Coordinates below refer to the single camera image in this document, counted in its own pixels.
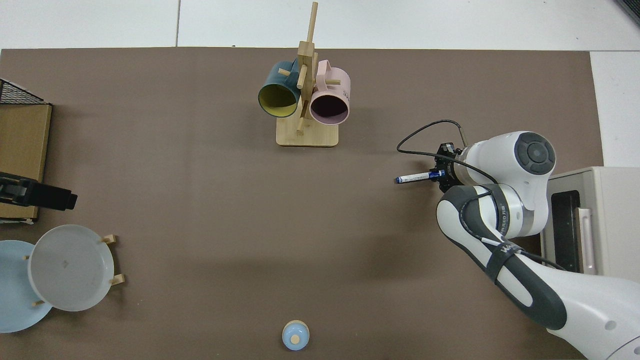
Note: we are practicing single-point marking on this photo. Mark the brown table cloth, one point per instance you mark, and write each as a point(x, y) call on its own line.
point(200, 175)

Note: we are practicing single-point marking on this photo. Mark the pale toaster oven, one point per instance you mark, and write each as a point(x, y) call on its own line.
point(610, 215)

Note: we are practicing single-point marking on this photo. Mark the blue white marker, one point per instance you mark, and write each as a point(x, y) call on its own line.
point(415, 176)

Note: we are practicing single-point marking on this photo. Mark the dark grey device edge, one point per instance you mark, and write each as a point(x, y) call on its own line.
point(631, 9)

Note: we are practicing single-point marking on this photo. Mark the light blue plate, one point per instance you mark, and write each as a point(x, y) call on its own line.
point(15, 300)

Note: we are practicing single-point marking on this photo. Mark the small blue round thing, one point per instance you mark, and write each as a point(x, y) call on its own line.
point(295, 335)

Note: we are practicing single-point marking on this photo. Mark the dark teal cup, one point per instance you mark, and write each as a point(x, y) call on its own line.
point(277, 82)

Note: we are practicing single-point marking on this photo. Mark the wooden cup stand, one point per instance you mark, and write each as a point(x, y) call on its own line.
point(307, 135)

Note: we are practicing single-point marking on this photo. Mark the pink cup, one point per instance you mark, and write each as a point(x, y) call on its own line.
point(332, 85)

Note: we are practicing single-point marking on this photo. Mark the wooden plate rack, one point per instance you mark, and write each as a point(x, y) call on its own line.
point(109, 239)

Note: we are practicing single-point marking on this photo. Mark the grey plate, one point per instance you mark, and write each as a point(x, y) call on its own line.
point(70, 267)

